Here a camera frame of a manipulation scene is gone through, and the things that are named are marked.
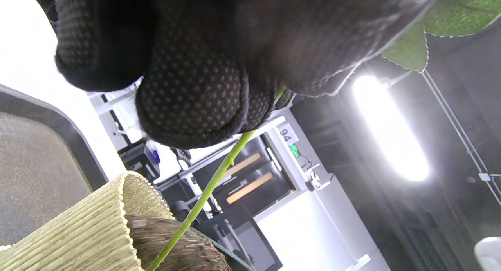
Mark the person's left hand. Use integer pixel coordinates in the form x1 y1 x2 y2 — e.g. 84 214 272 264
27 0 447 150

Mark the brown potting mix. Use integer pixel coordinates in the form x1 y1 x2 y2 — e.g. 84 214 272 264
127 215 231 271

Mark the black monitor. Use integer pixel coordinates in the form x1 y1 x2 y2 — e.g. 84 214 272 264
196 204 282 271

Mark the gold ribbed flower pot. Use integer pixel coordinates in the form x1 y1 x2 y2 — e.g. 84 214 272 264
0 172 175 271

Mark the long ceiling light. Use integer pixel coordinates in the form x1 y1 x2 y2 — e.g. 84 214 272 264
352 74 430 182

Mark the dark brown plastic tray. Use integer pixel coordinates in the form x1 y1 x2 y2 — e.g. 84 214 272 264
0 84 109 244

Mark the red artificial rose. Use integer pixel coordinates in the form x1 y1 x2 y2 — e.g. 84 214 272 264
146 0 501 271

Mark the white rig frame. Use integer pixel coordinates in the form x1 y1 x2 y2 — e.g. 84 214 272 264
88 81 390 271

